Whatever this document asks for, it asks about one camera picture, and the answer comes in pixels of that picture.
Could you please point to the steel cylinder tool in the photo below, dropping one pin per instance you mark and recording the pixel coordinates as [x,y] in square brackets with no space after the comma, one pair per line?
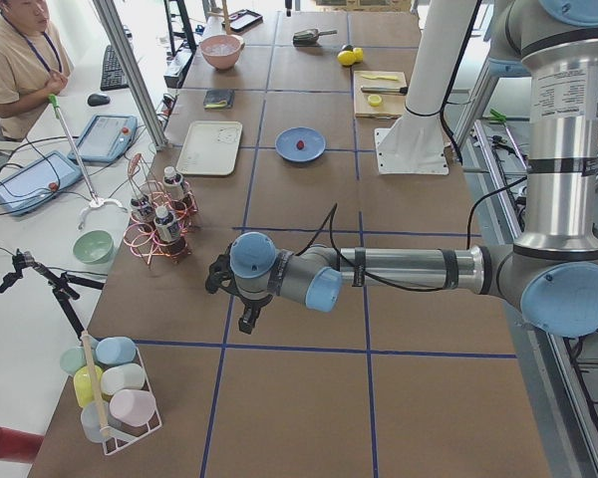
[385,90]

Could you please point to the black keyboard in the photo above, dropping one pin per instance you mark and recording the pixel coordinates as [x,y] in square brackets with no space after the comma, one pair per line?
[112,76]

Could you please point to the blue round plate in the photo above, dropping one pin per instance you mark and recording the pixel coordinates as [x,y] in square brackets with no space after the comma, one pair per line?
[285,144]

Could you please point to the black computer mouse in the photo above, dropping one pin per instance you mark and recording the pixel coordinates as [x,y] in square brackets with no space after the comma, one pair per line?
[98,99]

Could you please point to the blue teach pendant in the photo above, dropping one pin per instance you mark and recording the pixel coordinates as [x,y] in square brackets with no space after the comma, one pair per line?
[33,185]
[106,138]

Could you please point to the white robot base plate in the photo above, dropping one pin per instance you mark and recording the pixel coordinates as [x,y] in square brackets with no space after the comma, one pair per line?
[415,144]

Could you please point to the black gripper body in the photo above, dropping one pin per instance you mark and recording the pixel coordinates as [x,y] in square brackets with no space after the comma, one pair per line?
[252,302]

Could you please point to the wooden cutting board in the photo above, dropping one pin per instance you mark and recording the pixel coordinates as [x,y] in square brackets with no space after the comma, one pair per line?
[393,105]

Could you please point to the tea bottle white cap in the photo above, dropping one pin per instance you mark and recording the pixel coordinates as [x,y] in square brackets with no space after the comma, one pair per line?
[168,231]

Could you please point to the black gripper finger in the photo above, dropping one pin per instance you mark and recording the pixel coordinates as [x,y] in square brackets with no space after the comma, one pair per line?
[247,321]

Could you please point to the seated person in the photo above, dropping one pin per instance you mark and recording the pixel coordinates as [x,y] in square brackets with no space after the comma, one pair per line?
[33,65]

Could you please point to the green bowl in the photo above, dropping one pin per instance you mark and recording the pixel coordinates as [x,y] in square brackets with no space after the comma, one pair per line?
[94,247]

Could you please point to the cream bear tray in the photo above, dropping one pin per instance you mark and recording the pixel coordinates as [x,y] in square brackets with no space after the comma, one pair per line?
[210,148]

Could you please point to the metal ice scoop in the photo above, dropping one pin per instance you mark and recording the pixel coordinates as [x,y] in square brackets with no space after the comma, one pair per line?
[309,37]

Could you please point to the whole yellow lemon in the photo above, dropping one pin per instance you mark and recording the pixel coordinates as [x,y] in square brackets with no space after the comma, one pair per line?
[346,58]

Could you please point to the copper wire bottle rack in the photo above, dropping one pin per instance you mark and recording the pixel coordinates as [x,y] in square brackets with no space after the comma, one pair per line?
[146,245]

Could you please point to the yellow plastic knife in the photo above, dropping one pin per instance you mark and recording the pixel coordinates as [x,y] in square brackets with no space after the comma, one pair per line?
[381,77]

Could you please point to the lemon half slice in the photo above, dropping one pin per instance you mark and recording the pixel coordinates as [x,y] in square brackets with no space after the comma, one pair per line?
[374,100]

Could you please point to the white wire cup rack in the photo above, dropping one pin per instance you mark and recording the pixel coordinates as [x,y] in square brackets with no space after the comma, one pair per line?
[112,389]

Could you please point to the grey folded cloth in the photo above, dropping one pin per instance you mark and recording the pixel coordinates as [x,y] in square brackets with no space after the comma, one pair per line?
[218,99]

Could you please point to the pink bowl with ice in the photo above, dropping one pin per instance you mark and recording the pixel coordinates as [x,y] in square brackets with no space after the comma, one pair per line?
[222,51]

